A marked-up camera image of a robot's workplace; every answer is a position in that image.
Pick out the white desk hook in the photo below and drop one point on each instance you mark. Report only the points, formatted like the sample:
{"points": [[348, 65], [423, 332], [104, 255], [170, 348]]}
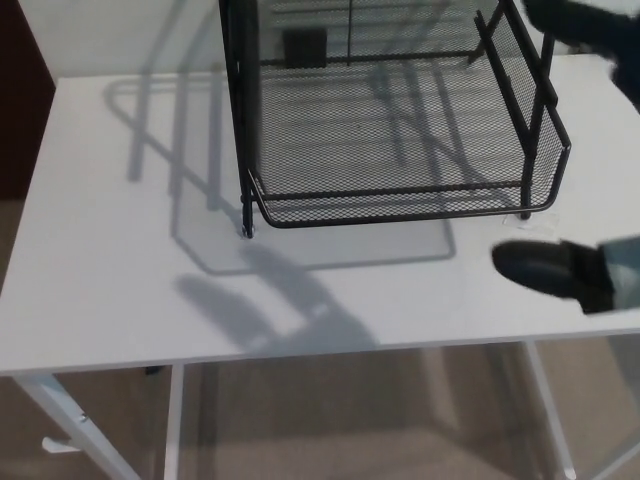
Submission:
{"points": [[57, 446]]}

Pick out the dark brown wooden panel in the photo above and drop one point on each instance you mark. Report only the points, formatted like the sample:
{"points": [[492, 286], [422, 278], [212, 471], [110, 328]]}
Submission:
{"points": [[22, 100]]}

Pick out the small black floor object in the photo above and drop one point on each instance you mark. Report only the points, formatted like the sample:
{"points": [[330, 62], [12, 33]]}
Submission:
{"points": [[152, 371]]}

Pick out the black rectangular box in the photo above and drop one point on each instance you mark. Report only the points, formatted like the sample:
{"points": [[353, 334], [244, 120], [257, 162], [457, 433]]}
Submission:
{"points": [[304, 47]]}

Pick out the white metal-frame desk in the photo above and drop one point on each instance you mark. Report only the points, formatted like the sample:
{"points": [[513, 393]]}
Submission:
{"points": [[125, 275]]}

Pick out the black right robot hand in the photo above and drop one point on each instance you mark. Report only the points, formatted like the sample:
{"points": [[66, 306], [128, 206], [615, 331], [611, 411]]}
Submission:
{"points": [[540, 265]]}

